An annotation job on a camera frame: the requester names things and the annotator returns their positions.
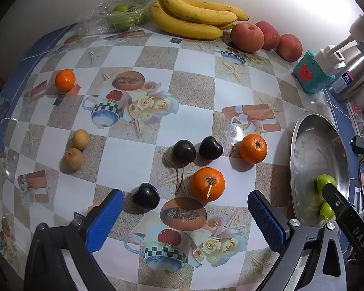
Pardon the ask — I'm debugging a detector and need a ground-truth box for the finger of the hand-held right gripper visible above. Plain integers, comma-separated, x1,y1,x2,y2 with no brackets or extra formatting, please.
322,183,364,259

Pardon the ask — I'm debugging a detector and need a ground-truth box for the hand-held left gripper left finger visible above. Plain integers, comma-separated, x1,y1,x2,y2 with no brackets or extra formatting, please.
24,189,125,291

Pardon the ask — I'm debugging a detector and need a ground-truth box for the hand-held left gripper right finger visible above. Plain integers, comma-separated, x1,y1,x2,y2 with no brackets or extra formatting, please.
247,189,357,291

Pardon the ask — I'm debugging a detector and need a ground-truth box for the green jujube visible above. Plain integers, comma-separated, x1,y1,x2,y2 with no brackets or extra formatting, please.
316,174,338,194
319,202,336,221

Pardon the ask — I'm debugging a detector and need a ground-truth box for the tangerine with stem stick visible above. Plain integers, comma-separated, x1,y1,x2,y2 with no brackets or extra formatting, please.
190,167,225,203

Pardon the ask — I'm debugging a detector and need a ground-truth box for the brown longan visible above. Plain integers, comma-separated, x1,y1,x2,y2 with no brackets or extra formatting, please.
63,147,84,171

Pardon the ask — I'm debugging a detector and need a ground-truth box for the stainless steel bowl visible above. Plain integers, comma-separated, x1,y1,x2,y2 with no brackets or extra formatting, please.
290,113,351,228

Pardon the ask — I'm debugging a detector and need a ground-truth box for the dark cherry with stem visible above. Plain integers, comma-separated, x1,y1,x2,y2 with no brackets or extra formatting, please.
171,140,197,196

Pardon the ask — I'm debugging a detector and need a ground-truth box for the black charger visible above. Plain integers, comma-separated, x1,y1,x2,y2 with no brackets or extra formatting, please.
350,135,364,156

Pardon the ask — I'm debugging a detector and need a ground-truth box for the yellowish longan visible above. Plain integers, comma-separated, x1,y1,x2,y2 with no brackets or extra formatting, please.
72,129,90,151

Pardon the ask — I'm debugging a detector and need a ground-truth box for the teal plastic box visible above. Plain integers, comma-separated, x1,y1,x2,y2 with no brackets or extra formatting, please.
292,51,336,94

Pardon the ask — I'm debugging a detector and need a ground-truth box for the small tangerine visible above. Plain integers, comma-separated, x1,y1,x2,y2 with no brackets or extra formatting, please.
55,69,76,93

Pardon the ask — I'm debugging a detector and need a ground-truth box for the stainless steel thermos jug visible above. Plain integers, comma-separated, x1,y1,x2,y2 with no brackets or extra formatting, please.
329,41,364,102

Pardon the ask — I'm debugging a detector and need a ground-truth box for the white power strip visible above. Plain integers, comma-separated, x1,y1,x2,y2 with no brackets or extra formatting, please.
317,15,364,77

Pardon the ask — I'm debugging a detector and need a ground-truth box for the red apple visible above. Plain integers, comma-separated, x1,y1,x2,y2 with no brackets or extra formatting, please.
255,21,281,50
275,34,303,62
230,22,265,53

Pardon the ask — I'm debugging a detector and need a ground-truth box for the printed checkered tablecloth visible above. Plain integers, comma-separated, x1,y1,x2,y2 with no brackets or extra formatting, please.
0,21,364,291

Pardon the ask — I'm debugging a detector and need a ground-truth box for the clear bag of green jujubes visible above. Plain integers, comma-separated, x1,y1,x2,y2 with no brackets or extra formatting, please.
79,0,158,34

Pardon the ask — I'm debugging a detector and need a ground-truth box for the yellow banana bunch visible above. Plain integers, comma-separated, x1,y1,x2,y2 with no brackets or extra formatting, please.
149,0,250,40

